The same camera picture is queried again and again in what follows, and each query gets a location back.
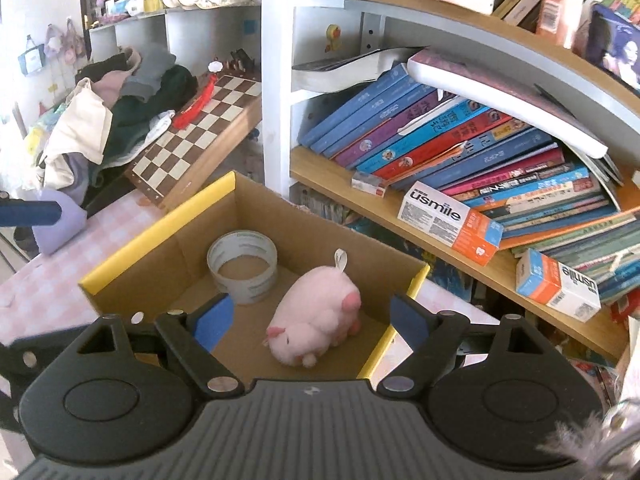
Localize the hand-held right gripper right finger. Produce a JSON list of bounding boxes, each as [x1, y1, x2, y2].
[[376, 294, 547, 403]]

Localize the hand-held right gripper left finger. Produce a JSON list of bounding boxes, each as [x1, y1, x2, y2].
[[70, 292, 240, 397]]

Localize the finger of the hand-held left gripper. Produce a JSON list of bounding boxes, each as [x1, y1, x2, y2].
[[0, 198, 64, 227], [0, 337, 83, 386]]

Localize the yellow-edged cardboard box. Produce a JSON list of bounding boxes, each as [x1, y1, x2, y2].
[[78, 170, 431, 391]]

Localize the lilac cloth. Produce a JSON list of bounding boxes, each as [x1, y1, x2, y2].
[[31, 187, 89, 257]]

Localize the clear tape roll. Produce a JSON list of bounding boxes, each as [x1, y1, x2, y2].
[[206, 230, 279, 306]]

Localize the pink plush pig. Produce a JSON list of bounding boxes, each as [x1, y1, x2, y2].
[[263, 248, 363, 368]]

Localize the white orange toothpaste box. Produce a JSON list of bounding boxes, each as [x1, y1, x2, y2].
[[397, 181, 504, 267], [515, 248, 602, 323]]

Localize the row of dark comic books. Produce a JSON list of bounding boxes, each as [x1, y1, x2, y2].
[[291, 183, 506, 306]]

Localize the small white red box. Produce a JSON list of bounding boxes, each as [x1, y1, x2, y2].
[[351, 170, 390, 196]]

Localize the pile of clothes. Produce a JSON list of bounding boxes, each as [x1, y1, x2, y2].
[[29, 46, 199, 202]]

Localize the small blue hanging bag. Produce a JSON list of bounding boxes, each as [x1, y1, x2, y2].
[[17, 35, 47, 78]]

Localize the pink hanging plush bags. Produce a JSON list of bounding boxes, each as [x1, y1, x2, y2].
[[44, 17, 87, 67]]

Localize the row of leaning books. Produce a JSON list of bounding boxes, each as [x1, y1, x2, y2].
[[297, 62, 640, 307]]

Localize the brown white chessboard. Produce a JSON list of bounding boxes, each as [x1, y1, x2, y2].
[[124, 73, 264, 209]]

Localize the red tassel ornament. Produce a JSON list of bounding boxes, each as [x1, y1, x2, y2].
[[172, 60, 224, 131]]

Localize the grey furry pompom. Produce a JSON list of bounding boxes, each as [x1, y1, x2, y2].
[[536, 407, 640, 480]]

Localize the white wooden bookshelf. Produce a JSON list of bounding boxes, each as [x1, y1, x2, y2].
[[260, 0, 640, 366]]

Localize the row of small shelf trinkets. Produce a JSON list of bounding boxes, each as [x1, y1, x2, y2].
[[97, 0, 166, 23]]

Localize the white shelf unit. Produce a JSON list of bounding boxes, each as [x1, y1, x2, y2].
[[87, 0, 264, 78]]

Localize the large purple-cover book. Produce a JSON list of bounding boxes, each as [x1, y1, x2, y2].
[[407, 49, 625, 183]]

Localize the grey open book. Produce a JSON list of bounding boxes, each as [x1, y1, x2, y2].
[[292, 47, 423, 94]]

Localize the dark chess pieces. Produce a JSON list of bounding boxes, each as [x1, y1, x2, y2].
[[220, 49, 257, 75]]

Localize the yellow duck sticker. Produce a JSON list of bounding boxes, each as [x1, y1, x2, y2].
[[324, 23, 345, 53]]

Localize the pile of colourful books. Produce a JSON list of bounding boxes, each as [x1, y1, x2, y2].
[[492, 0, 640, 88]]

